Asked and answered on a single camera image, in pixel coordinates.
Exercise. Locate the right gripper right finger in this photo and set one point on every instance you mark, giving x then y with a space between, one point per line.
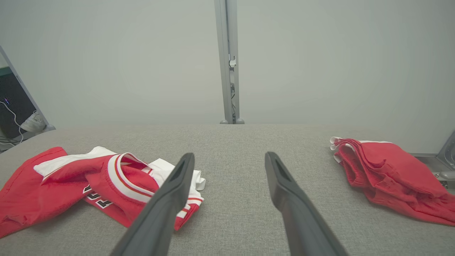
302 220

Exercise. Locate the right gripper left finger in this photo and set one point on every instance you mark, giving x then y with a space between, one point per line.
160 213

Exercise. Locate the red shorts with white stripe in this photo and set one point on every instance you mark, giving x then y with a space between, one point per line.
391 174

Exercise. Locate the red white sports jersey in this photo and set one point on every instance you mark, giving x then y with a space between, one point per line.
64 181

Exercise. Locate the white sneaker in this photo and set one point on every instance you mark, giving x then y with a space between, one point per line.
33 123

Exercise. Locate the grey metal partition post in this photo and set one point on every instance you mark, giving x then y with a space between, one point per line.
222 53

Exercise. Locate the grey metal frame with caster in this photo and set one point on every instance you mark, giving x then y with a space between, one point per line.
25 90

